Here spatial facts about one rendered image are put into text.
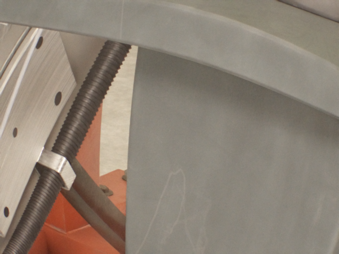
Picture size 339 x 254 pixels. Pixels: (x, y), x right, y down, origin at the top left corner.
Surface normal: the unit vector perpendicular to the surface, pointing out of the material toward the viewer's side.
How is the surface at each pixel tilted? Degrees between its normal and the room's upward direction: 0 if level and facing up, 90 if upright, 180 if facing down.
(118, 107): 0
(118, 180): 0
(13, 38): 90
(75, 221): 90
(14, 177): 90
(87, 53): 90
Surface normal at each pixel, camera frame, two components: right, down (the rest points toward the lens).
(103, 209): 0.85, 0.23
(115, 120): 0.08, -0.94
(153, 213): -0.60, 0.20
